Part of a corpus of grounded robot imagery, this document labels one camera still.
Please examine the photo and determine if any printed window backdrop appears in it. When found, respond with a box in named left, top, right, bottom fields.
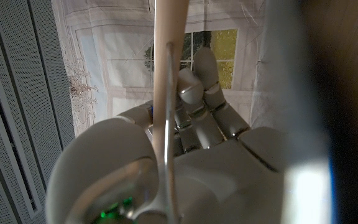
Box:
left=51, top=0, right=304, bottom=138

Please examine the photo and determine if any wooden stand with metal rod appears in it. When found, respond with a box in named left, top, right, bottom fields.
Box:
left=151, top=0, right=190, bottom=224

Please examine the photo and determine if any long ceiling slot fixture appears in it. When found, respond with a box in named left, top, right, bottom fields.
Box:
left=0, top=46, right=43, bottom=218

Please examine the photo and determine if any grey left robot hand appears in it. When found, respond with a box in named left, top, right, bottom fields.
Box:
left=45, top=0, right=335, bottom=224

